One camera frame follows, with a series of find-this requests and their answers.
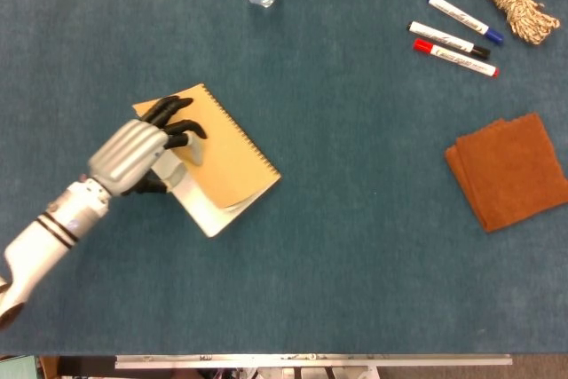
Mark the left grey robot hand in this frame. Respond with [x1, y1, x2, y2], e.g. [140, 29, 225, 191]
[86, 96, 209, 198]

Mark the kraft cover spiral notebook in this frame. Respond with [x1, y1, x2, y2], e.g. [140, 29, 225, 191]
[131, 83, 282, 239]

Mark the brown cardboard box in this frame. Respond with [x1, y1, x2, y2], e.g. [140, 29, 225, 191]
[38, 355, 61, 379]

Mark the teal box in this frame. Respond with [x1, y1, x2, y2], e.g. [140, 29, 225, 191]
[0, 354, 39, 379]

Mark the blue felt table cover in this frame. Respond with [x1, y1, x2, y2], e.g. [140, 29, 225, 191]
[0, 0, 568, 357]

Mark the black cap whiteboard marker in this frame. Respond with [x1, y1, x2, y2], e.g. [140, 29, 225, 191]
[406, 20, 493, 61]

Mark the red cap whiteboard marker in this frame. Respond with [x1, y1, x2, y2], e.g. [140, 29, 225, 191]
[413, 38, 501, 79]

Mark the blue cap whiteboard marker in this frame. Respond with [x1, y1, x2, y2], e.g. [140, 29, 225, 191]
[427, 0, 505, 46]

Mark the folded brown cloth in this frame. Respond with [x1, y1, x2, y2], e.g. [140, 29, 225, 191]
[444, 112, 568, 234]

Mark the aluminium profile rail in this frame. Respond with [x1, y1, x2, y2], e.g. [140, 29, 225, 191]
[114, 353, 514, 370]

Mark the beige speckled rope bundle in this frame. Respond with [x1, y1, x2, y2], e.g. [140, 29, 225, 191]
[470, 0, 561, 46]

